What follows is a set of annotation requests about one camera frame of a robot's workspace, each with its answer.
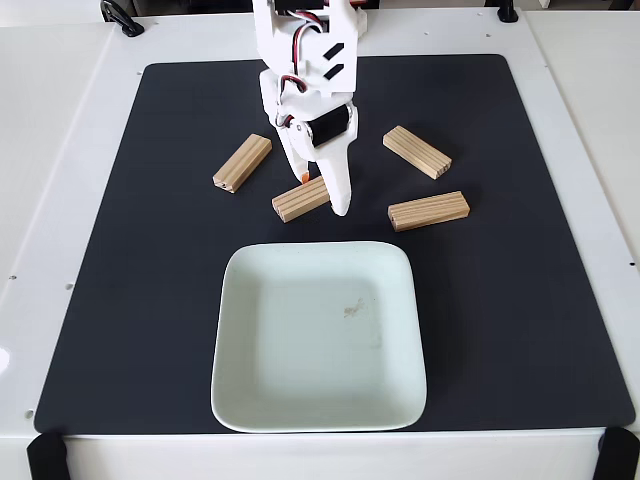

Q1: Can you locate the pale green square plate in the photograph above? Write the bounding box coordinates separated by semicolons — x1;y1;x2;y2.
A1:
209;241;429;434

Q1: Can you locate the black table mat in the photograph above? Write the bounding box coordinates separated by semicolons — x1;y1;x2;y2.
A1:
33;53;636;435

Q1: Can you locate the grooved wooden block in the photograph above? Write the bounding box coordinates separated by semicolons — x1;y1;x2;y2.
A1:
212;133;273;195
382;125;453;181
387;190;471;233
271;174;330;224

